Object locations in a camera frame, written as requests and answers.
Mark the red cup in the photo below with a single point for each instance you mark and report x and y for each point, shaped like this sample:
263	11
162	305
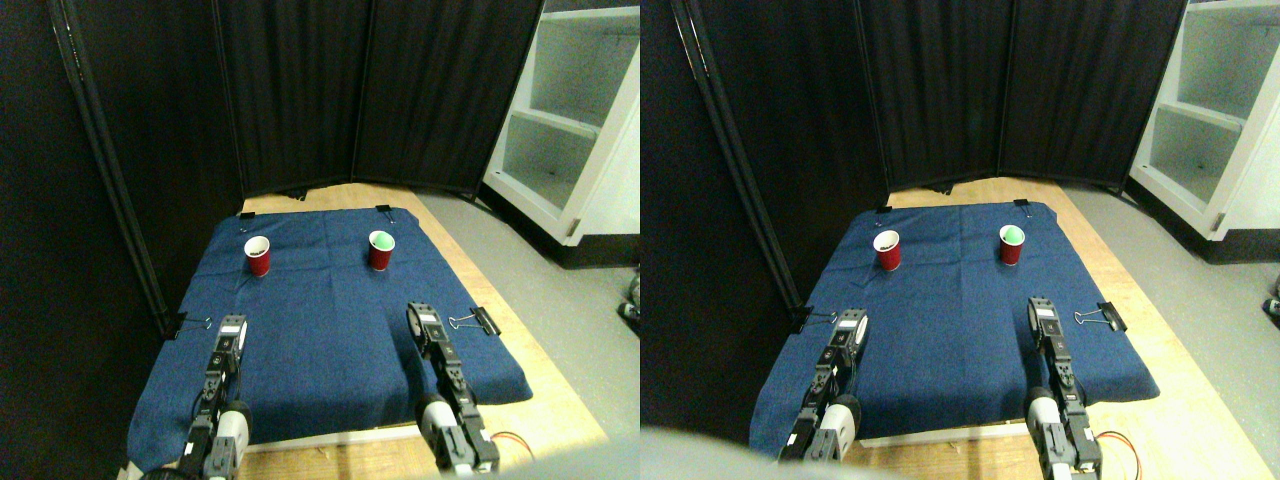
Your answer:
258	260
1012	251
888	255
380	256

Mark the small black device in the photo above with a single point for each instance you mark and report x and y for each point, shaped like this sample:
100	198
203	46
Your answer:
1272	300
630	300

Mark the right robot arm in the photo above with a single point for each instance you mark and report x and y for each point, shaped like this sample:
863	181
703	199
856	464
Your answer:
1045	410
437	415

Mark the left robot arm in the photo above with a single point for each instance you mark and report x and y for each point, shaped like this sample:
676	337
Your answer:
845	420
232	428

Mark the dark blue cloth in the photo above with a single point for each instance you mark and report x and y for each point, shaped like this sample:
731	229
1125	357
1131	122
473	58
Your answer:
320	330
950	330

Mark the white shelf unit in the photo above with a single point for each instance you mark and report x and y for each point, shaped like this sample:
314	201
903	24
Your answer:
615	190
1250	190

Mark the black curtain stand pole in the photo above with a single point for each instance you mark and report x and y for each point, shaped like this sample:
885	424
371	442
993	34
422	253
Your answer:
737	150
105	150

